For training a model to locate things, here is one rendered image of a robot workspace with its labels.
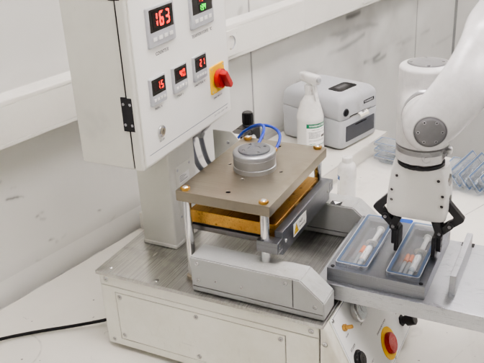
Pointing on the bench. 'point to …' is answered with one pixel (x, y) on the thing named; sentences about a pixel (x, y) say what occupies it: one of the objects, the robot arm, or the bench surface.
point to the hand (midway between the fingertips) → (416, 241)
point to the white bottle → (346, 176)
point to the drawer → (457, 306)
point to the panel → (367, 333)
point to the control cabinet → (150, 95)
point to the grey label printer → (335, 109)
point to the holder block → (338, 274)
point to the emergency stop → (390, 342)
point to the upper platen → (250, 227)
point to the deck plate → (165, 264)
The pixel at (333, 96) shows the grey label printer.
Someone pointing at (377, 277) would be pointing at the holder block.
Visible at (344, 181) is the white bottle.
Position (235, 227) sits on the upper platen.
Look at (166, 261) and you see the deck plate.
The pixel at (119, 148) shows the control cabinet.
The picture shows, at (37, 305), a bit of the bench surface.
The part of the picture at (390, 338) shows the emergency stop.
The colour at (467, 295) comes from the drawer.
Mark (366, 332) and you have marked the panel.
